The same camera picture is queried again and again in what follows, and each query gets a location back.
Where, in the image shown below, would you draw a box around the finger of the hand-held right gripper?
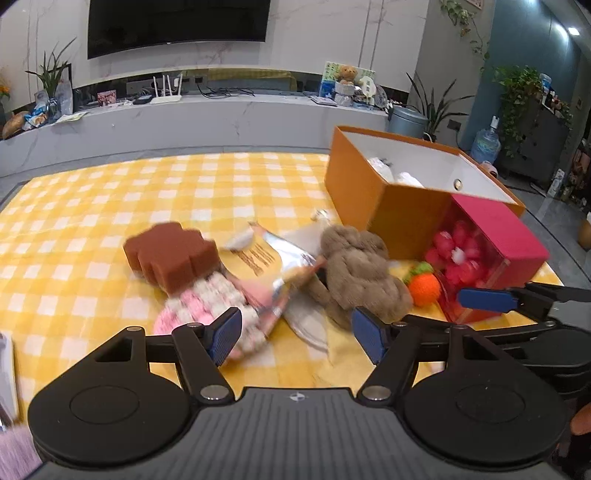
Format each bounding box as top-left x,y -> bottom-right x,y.
457,282 -> 591,319
405,315 -> 552,349

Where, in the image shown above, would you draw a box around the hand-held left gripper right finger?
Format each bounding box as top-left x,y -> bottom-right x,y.
352,307 -> 509,402

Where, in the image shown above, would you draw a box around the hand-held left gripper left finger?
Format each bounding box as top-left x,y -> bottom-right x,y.
88,307 -> 243,403

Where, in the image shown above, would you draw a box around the pink white plush toy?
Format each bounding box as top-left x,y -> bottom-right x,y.
152,271 -> 273,361

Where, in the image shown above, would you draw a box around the orange knitted strawberry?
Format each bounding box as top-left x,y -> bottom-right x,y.
403,261 -> 439,308

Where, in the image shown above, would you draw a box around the brown teddy bear plush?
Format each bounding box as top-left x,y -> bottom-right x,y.
302,225 -> 414,329

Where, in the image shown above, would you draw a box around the silver foil packet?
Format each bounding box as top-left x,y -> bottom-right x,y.
222,220 -> 329,324

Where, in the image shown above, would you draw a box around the brown sponge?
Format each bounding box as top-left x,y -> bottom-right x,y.
123,222 -> 222,295

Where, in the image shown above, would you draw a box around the orange storage box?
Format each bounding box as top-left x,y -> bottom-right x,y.
324,126 -> 527,261

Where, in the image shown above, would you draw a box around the red box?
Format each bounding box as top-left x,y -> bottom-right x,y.
424,194 -> 550,324

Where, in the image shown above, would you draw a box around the blue water bottle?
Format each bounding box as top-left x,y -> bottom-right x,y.
470,116 -> 502,164

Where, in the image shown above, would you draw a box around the cluttered shelf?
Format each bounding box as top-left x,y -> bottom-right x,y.
556,138 -> 591,208

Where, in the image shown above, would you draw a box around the grey cabinet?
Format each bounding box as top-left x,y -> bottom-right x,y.
501,97 -> 573,185

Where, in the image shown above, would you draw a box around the yellow checkered tablecloth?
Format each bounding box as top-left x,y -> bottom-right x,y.
0,152 -> 566,402

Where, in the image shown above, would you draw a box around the grey metal bin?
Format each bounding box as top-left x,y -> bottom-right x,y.
387,105 -> 430,138

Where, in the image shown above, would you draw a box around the leafy plant on cabinet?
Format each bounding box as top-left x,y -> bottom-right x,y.
492,65 -> 546,158

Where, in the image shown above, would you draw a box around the long-leaf potted plant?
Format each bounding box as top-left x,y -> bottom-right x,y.
406,71 -> 476,139

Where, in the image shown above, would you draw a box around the white marble tv console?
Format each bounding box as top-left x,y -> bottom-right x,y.
0,92 -> 389,178

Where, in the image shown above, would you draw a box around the pink fuzzy clothing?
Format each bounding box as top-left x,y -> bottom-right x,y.
0,422 -> 42,480

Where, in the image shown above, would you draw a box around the white router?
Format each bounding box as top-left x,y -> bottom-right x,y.
148,73 -> 184,104

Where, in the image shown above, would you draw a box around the hanging ivy vine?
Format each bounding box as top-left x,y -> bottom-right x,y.
438,0 -> 490,70

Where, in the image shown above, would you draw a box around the blue snack bag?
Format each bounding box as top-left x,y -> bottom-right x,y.
25,104 -> 55,131

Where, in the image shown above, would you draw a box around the white plastic bag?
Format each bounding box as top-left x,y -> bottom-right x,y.
54,78 -> 75,116

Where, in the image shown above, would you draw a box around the brown bread loaf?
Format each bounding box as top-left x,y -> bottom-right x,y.
2,111 -> 31,139

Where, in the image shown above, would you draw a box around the black television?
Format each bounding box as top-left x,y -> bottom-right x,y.
87,0 -> 272,60

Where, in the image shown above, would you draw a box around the green potted plant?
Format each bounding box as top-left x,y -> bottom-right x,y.
25,37 -> 77,116

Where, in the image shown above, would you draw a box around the black cables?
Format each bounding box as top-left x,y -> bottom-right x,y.
201,83 -> 257,99

